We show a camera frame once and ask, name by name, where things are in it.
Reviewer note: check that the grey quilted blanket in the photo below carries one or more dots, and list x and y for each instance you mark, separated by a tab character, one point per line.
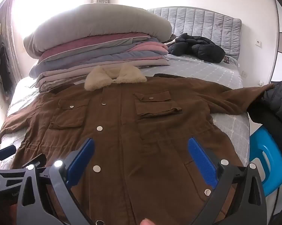
201	21

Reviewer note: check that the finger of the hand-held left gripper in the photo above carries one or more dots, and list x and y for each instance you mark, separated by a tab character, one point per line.
39	160
5	152

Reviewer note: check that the dark hanging clothes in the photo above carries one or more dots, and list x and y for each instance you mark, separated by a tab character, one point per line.
2	61

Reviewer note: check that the grey folded quilt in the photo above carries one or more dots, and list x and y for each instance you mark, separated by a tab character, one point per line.
96	23

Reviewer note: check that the dark grey quilted jacket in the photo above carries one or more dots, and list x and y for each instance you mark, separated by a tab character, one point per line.
279	98

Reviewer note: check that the small dark red item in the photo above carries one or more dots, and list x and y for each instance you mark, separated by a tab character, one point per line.
226	59

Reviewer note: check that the bed with grey checked sheet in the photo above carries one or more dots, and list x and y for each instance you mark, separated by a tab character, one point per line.
201	71

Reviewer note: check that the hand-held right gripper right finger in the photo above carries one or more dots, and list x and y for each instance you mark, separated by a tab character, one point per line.
201	161

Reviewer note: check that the person's right hand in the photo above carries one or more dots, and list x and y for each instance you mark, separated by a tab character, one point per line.
146	222

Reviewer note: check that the white wall socket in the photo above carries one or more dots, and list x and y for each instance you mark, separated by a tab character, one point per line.
244	74
258	42

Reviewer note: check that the blue plastic stool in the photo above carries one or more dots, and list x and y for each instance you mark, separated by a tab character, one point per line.
258	145

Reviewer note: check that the black puffer jacket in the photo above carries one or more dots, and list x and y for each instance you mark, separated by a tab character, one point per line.
197	48

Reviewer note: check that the brown jacket with fleece collar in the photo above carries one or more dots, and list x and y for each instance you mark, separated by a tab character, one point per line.
122	121

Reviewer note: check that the grey window curtain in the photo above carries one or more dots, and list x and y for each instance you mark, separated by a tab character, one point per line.
13	56

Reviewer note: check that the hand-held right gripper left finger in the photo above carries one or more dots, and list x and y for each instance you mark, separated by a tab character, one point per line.
82	161

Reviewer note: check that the stack of folded blankets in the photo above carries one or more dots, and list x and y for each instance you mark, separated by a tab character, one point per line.
96	56

